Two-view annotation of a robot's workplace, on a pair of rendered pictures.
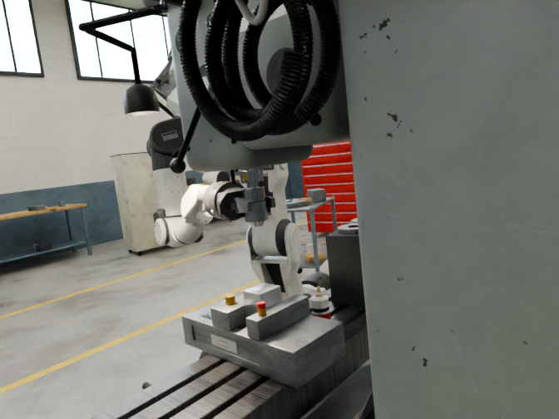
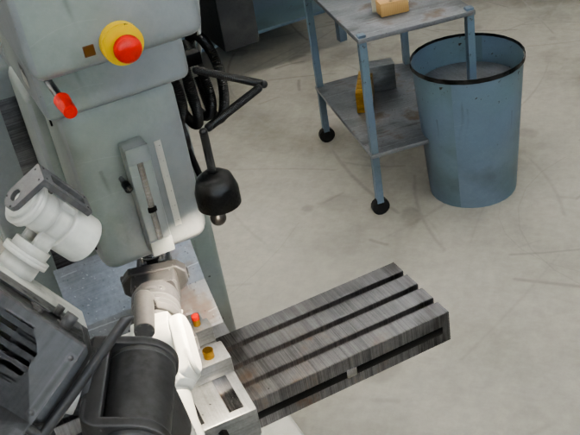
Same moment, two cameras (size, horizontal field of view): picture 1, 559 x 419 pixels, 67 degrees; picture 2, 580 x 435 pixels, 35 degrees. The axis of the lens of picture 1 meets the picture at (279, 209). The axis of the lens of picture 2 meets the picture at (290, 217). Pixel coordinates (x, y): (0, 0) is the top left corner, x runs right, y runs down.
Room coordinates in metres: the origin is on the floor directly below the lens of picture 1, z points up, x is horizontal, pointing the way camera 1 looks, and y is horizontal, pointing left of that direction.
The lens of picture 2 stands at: (2.01, 0.95, 2.21)
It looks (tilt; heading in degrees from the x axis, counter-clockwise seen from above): 33 degrees down; 207
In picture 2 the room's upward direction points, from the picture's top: 10 degrees counter-clockwise
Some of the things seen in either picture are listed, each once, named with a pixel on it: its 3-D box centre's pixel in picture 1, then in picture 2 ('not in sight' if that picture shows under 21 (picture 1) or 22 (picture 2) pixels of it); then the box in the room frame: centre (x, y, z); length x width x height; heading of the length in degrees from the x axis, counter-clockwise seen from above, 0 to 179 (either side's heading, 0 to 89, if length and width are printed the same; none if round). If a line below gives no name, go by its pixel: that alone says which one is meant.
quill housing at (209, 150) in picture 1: (242, 85); (123, 158); (0.85, 0.05, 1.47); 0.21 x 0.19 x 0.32; 138
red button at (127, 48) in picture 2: not in sight; (126, 47); (1.02, 0.24, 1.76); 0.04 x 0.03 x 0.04; 138
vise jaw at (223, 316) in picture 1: (246, 307); (192, 369); (0.88, 0.09, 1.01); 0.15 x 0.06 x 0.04; 136
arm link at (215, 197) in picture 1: (235, 202); (155, 295); (0.93, 0.09, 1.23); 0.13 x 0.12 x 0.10; 120
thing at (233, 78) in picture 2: (121, 17); (229, 77); (0.73, 0.22, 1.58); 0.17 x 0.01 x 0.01; 73
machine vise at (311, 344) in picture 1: (256, 324); (192, 375); (0.86, 0.08, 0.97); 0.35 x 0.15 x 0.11; 46
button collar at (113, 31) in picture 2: not in sight; (121, 43); (1.00, 0.22, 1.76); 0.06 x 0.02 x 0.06; 138
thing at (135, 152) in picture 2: not in sight; (147, 197); (0.92, 0.13, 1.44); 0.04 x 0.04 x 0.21; 48
